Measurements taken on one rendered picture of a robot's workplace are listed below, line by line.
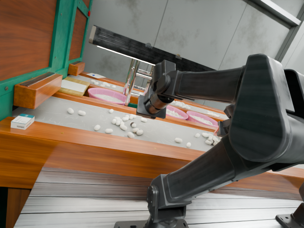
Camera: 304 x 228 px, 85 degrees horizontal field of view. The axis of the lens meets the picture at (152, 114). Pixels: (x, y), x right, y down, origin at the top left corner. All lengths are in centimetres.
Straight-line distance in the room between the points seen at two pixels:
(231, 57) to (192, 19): 95
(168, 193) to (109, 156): 26
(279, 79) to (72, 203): 49
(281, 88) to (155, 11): 242
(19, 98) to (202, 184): 58
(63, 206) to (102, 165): 15
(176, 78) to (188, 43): 238
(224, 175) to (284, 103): 12
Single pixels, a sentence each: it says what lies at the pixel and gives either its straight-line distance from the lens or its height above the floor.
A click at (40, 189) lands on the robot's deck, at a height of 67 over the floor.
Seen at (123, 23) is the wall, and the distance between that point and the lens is 248.
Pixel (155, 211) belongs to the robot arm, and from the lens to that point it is 40.
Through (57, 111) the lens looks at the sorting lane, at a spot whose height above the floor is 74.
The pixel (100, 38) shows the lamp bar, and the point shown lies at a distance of 75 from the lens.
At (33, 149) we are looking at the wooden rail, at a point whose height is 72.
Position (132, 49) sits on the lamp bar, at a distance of 76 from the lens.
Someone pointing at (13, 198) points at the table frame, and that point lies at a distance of 73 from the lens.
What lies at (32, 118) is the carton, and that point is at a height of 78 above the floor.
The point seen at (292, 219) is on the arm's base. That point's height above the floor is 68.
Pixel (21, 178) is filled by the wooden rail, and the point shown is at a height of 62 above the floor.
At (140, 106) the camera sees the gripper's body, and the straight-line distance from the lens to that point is 54.
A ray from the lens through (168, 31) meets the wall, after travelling 262.
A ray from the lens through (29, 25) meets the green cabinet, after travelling 73.
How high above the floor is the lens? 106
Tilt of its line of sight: 17 degrees down
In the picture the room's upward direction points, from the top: 19 degrees clockwise
